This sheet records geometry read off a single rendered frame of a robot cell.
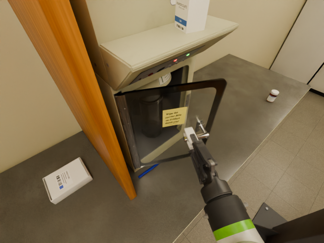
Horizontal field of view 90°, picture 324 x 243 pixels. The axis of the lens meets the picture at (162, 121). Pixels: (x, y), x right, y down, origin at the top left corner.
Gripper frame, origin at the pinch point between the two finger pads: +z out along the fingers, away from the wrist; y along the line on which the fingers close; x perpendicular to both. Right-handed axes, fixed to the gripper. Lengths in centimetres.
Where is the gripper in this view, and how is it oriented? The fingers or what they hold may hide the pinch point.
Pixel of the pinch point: (191, 138)
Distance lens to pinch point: 55.7
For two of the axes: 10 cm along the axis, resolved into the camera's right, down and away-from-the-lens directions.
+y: 0.0, -6.7, -7.4
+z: -2.4, -7.2, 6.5
